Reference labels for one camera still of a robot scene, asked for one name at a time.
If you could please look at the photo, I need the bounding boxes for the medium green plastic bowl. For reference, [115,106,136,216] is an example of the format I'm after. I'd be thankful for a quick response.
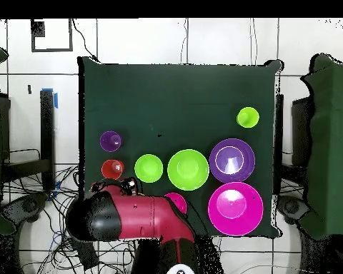
[166,148,210,191]

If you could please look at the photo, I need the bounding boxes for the small green plastic bowl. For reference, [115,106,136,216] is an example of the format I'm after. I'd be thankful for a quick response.
[134,153,164,183]

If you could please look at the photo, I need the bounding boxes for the purple plastic bowl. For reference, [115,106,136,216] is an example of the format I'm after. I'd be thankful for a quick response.
[209,138,257,184]

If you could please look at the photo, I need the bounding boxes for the small crimson plastic bowl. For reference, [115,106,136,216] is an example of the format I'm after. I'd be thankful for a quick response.
[163,192,188,215]

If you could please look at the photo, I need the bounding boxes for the dark green tablecloth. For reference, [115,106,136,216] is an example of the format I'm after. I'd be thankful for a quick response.
[77,56,283,239]

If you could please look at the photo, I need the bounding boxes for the purple plastic cup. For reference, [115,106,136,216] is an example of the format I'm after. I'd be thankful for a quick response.
[99,130,124,153]

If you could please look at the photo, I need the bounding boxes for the orange plastic cup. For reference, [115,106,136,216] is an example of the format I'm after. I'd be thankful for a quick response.
[101,158,126,181]

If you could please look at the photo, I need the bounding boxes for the lime green plastic cup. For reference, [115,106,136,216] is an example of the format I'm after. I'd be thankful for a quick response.
[236,106,260,128]

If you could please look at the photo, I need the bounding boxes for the large pink plastic bowl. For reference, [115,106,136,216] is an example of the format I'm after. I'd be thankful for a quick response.
[207,181,264,237]

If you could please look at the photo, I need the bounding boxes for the black metal stand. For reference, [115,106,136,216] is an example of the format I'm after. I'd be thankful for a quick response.
[39,89,56,192]

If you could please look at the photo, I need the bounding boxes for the black office chair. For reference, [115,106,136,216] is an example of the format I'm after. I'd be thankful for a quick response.
[1,192,49,229]
[277,195,311,225]

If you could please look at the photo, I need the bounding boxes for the black power strip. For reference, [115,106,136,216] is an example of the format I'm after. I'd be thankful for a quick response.
[74,238,100,270]

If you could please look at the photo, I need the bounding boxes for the thin black cable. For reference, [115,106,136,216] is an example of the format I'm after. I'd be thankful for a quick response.
[71,19,99,62]

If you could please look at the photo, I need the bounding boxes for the tangle of cables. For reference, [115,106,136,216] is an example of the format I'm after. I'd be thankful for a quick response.
[1,163,145,274]

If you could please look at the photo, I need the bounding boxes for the black square frame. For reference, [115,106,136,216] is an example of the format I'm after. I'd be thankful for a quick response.
[30,19,74,53]

